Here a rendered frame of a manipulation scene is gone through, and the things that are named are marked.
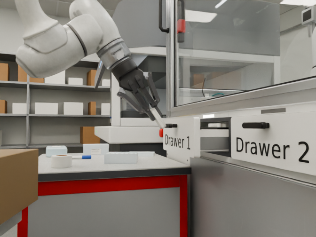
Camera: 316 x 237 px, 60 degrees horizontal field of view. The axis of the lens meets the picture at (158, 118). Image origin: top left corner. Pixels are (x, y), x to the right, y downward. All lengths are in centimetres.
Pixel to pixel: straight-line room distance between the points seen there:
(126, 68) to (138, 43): 92
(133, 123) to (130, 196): 75
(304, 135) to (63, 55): 60
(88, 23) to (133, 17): 97
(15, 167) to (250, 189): 52
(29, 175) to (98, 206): 46
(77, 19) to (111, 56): 13
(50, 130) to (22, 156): 444
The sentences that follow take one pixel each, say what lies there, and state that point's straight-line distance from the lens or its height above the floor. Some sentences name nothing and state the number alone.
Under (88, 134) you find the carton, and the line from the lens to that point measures 458.
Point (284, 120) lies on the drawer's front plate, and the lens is 59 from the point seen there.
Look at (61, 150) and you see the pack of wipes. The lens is 138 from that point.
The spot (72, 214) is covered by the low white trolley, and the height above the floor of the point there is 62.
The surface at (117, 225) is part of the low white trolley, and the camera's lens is 100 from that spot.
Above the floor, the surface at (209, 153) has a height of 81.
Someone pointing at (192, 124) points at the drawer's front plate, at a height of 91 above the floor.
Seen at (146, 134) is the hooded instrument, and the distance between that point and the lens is 167.
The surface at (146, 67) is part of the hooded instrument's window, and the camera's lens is 173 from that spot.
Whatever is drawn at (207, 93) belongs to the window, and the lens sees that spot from 97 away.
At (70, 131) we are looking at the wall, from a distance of 498.
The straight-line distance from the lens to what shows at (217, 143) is 79.
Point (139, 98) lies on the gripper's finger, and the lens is 83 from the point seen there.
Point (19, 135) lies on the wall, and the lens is 498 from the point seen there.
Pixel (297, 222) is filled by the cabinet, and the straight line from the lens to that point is 62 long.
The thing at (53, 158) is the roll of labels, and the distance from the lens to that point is 102.
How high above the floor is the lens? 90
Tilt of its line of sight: 2 degrees up
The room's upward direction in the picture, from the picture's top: straight up
